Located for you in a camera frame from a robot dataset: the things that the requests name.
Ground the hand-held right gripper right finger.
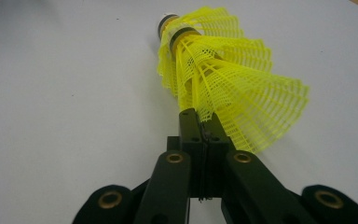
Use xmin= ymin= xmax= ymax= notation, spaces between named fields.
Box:
xmin=202 ymin=111 xmax=236 ymax=199

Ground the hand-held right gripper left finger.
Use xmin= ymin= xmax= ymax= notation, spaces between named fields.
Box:
xmin=167 ymin=107 xmax=206 ymax=199

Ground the yellow plastic shuttlecock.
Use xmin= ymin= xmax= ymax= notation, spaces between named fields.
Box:
xmin=176 ymin=40 xmax=310 ymax=155
xmin=157 ymin=7 xmax=246 ymax=78
xmin=167 ymin=26 xmax=274 ymax=97

